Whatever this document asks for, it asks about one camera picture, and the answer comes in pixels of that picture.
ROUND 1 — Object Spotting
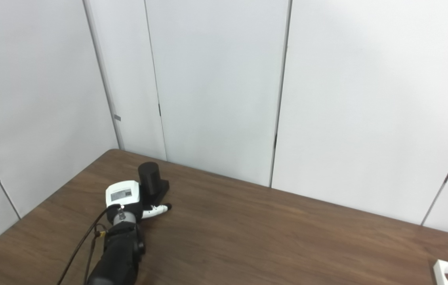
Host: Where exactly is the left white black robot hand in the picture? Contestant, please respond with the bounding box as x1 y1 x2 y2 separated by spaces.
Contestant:
105 180 172 222

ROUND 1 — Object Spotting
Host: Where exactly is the black peg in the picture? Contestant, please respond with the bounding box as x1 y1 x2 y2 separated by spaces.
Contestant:
138 162 170 207

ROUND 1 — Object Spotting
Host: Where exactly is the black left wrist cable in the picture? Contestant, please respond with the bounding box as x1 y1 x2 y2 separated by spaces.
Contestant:
57 205 122 285

